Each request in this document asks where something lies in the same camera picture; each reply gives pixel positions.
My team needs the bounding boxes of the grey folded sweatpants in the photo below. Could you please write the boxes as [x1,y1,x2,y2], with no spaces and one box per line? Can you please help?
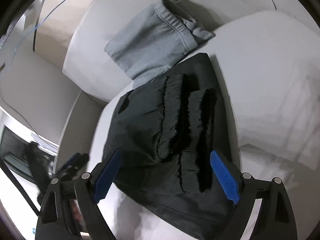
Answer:
[105,0,214,88]

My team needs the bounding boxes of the black framed tv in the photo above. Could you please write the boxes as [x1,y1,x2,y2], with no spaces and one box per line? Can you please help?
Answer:
[0,126,56,183]

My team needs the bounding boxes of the black pants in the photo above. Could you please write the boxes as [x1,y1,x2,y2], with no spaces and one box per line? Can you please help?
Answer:
[104,53,233,239]

